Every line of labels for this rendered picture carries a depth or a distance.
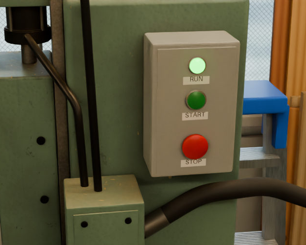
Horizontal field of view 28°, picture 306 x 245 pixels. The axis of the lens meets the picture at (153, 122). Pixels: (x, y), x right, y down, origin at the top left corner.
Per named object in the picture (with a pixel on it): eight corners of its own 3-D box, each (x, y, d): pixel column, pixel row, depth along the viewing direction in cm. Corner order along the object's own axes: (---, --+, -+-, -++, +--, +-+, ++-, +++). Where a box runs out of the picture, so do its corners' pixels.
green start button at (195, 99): (184, 110, 69) (185, 90, 68) (205, 109, 69) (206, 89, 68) (186, 112, 68) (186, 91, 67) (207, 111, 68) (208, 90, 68)
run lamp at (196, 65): (187, 74, 67) (188, 56, 66) (205, 73, 67) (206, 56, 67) (189, 76, 67) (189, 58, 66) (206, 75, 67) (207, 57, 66)
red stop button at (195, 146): (180, 157, 71) (181, 133, 69) (206, 156, 71) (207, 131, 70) (182, 161, 70) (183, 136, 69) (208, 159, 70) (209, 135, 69)
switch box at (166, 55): (142, 158, 77) (143, 32, 71) (219, 153, 78) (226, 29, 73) (150, 179, 71) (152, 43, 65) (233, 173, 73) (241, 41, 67)
